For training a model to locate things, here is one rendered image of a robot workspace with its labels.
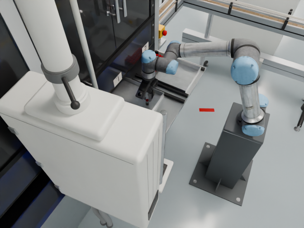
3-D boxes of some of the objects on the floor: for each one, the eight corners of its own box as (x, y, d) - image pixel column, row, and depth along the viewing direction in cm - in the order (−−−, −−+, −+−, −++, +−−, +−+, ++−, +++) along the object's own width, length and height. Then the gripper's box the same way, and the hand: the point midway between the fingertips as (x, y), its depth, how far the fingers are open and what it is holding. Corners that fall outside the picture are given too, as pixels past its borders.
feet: (292, 130, 258) (298, 121, 247) (301, 97, 284) (306, 88, 273) (300, 133, 256) (306, 125, 244) (308, 99, 282) (315, 91, 271)
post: (148, 118, 267) (141, -202, 99) (151, 114, 270) (149, -203, 102) (154, 121, 265) (156, -202, 97) (156, 116, 268) (163, -203, 101)
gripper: (160, 72, 146) (159, 97, 163) (144, 66, 149) (144, 90, 166) (153, 82, 142) (153, 106, 159) (137, 75, 145) (138, 99, 162)
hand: (146, 100), depth 160 cm, fingers closed
